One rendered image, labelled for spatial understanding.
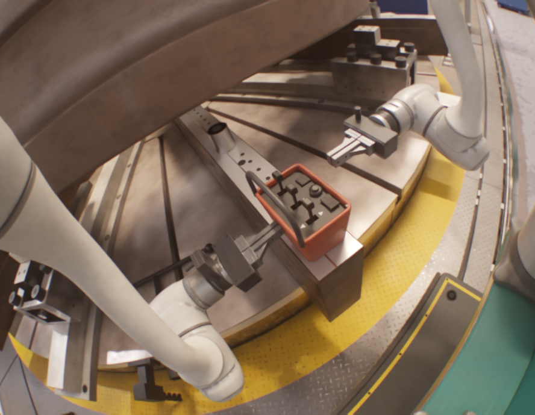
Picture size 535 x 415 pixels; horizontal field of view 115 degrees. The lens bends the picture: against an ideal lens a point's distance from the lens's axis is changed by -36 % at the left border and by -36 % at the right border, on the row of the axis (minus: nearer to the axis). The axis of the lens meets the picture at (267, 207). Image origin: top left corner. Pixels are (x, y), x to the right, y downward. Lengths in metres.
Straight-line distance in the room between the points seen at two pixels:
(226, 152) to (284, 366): 0.95
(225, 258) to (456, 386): 0.54
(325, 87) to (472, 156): 1.30
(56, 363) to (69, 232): 1.19
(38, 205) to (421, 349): 0.98
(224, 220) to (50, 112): 0.93
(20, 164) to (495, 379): 0.72
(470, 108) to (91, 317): 1.65
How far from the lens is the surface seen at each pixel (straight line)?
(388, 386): 0.93
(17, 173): 0.26
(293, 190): 0.53
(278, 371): 1.28
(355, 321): 1.28
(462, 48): 0.60
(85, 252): 0.34
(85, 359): 1.44
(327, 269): 0.61
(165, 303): 0.61
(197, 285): 0.58
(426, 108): 0.71
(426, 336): 0.97
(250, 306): 1.04
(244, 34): 1.07
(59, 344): 1.48
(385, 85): 1.52
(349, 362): 1.24
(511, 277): 0.62
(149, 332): 0.40
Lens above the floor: 1.24
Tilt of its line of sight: 47 degrees down
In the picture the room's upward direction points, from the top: 24 degrees counter-clockwise
